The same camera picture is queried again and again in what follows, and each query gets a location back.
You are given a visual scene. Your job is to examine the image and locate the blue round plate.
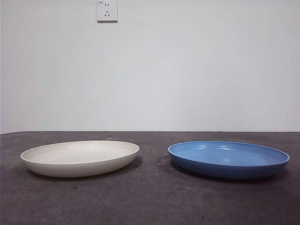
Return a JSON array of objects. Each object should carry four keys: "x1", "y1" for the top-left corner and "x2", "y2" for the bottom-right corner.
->
[{"x1": 167, "y1": 140, "x2": 291, "y2": 180}]

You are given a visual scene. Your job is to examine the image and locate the white round plate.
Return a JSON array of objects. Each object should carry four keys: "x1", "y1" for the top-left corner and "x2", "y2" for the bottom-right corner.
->
[{"x1": 20, "y1": 140, "x2": 141, "y2": 178}]

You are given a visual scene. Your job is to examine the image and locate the white wall power socket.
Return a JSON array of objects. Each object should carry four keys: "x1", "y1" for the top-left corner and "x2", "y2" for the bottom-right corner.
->
[{"x1": 97, "y1": 0, "x2": 119, "y2": 23}]

